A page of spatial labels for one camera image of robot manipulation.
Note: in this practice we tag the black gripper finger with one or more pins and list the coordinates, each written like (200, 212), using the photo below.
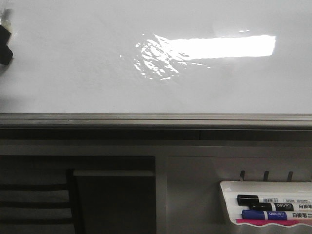
(5, 53)

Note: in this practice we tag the taped whiteboard marker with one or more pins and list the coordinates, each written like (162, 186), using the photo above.
(5, 15)

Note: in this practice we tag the upper black-capped whiteboard marker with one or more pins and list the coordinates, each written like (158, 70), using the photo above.
(245, 200)

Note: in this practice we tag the black-capped whiteboard marker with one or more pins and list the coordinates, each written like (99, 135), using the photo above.
(287, 207)
(245, 200)

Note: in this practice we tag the blue-capped whiteboard marker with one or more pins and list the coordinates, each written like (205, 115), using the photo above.
(276, 215)

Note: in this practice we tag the lower black-capped whiteboard marker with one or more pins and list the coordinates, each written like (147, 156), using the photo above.
(287, 207)

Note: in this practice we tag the pink-capped whiteboard marker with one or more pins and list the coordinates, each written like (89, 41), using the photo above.
(258, 222)

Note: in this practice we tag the black slatted chair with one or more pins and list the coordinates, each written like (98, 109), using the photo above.
(73, 204)

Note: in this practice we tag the white marker tray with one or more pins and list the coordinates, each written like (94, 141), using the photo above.
(231, 189)

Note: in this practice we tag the left black hook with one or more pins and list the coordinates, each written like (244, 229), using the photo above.
(242, 175)

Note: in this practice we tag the black hook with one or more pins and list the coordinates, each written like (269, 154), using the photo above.
(290, 176)
(266, 176)
(242, 175)

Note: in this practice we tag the middle black hook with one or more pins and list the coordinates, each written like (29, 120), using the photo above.
(266, 176)

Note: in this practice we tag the right black hook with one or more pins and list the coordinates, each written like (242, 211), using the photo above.
(290, 176)

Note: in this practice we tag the white whiteboard with aluminium frame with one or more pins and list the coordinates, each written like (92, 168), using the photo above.
(172, 69)

